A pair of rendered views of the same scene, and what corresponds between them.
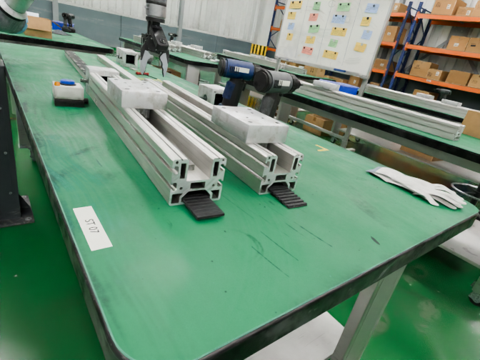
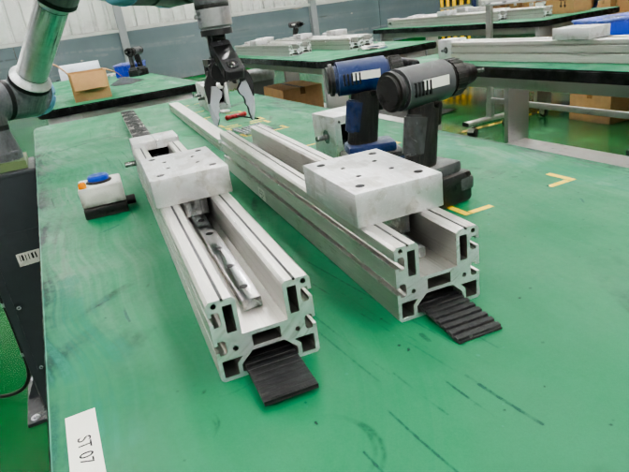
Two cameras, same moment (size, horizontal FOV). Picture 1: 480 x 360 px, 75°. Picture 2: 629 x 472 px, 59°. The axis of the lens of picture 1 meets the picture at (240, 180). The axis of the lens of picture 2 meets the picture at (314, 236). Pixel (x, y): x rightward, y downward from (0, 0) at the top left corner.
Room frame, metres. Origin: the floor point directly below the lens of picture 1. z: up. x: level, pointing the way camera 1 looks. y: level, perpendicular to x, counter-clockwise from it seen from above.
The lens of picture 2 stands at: (0.07, -0.13, 1.09)
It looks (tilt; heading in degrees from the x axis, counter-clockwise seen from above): 22 degrees down; 18
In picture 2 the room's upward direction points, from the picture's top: 8 degrees counter-clockwise
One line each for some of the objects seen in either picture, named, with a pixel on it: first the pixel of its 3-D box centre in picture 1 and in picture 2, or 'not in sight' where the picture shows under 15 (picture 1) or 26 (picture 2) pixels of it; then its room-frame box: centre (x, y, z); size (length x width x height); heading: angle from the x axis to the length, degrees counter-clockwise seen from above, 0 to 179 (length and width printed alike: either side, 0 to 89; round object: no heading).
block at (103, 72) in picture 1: (98, 81); (153, 158); (1.16, 0.58, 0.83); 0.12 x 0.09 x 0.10; 127
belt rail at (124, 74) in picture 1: (116, 68); (194, 121); (1.79, 0.80, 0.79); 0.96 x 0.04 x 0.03; 37
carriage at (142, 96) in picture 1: (136, 98); (185, 183); (0.81, 0.31, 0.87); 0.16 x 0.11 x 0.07; 37
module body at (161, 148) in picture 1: (135, 116); (192, 213); (0.81, 0.31, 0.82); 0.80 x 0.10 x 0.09; 37
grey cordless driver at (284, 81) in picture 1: (276, 110); (440, 133); (0.95, -0.07, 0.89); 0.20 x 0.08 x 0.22; 138
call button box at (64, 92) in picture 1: (71, 93); (107, 194); (0.96, 0.57, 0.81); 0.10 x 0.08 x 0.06; 127
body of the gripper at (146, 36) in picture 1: (153, 35); (220, 56); (1.30, 0.44, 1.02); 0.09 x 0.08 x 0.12; 37
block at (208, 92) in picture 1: (211, 98); (337, 133); (1.28, 0.18, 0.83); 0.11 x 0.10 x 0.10; 133
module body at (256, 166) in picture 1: (198, 118); (304, 185); (0.92, 0.16, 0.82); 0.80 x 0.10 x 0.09; 37
